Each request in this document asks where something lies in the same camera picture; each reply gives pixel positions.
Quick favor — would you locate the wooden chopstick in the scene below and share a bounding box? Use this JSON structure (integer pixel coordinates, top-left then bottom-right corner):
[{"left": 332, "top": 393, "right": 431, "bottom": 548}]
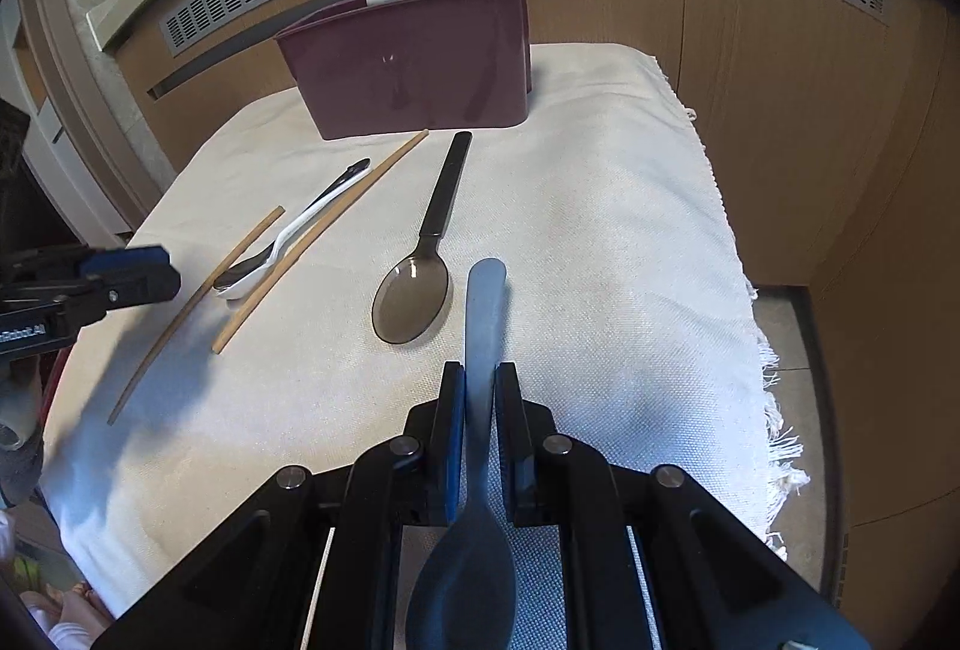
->
[
  {"left": 208, "top": 128, "right": 431, "bottom": 356},
  {"left": 106, "top": 204, "right": 287, "bottom": 427}
]

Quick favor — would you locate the dark metal spoon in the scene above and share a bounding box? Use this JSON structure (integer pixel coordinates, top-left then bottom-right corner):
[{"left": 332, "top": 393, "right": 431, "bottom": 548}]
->
[{"left": 211, "top": 157, "right": 373, "bottom": 293}]

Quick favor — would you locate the white plastic spoon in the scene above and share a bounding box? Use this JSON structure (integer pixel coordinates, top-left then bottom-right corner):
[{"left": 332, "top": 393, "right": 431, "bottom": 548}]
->
[{"left": 216, "top": 167, "right": 373, "bottom": 302}]

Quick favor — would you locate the grey-blue plastic spoon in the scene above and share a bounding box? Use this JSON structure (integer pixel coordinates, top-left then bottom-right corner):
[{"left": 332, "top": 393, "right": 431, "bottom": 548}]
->
[{"left": 405, "top": 258, "right": 516, "bottom": 648}]

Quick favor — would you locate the black-handled smoky spoon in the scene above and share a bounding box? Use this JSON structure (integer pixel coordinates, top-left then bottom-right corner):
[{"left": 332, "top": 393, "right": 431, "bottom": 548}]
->
[{"left": 371, "top": 131, "right": 472, "bottom": 346}]

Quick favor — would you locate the gloved left hand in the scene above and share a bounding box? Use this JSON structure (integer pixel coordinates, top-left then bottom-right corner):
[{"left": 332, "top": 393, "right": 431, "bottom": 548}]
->
[{"left": 0, "top": 356, "right": 44, "bottom": 508}]

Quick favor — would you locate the cream white table cloth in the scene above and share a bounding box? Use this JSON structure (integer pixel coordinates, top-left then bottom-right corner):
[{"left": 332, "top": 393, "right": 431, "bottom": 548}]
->
[{"left": 41, "top": 44, "right": 800, "bottom": 616}]

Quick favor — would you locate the maroon plastic utensil box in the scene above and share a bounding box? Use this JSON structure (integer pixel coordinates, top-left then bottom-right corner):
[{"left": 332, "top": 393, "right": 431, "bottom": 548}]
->
[{"left": 275, "top": 0, "right": 532, "bottom": 140}]

